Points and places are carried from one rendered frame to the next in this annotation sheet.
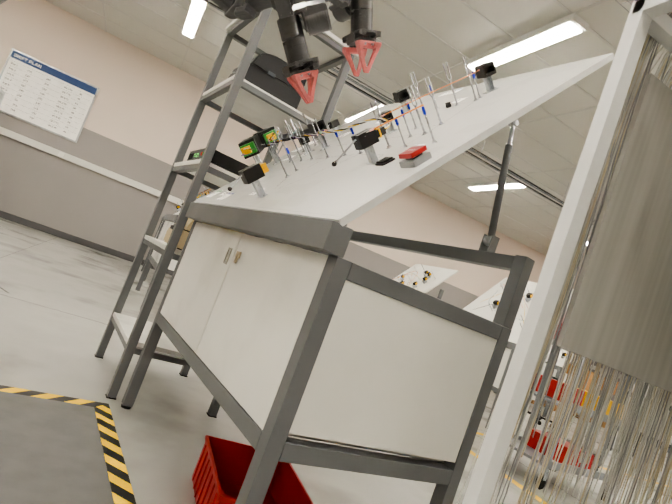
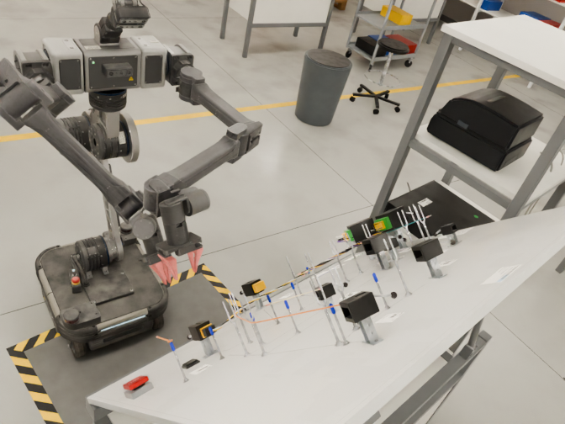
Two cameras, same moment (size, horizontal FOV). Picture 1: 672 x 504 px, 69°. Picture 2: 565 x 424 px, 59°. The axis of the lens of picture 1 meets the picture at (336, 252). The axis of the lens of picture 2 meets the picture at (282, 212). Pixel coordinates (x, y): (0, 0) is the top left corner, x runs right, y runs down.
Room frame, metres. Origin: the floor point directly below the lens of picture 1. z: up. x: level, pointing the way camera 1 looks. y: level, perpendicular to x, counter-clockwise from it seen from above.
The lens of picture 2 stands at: (1.14, -0.81, 2.25)
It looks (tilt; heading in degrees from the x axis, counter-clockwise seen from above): 37 degrees down; 70
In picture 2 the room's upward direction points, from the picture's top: 15 degrees clockwise
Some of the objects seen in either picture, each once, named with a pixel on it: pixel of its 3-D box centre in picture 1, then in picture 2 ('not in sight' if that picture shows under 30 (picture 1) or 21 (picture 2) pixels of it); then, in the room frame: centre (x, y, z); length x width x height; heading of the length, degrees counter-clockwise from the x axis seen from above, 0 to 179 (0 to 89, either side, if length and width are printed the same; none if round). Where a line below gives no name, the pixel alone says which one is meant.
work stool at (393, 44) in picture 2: not in sight; (383, 75); (3.59, 3.93, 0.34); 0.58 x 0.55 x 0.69; 164
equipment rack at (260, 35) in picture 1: (222, 206); (442, 249); (2.43, 0.61, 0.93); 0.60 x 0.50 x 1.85; 31
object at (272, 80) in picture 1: (266, 82); (484, 122); (2.31, 0.60, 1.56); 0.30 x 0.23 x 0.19; 123
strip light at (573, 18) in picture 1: (518, 48); not in sight; (4.08, -0.86, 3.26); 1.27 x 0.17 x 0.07; 23
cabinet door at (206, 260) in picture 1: (198, 278); not in sight; (1.77, 0.43, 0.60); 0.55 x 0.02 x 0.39; 31
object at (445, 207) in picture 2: (228, 170); (439, 216); (2.34, 0.63, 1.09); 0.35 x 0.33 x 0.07; 31
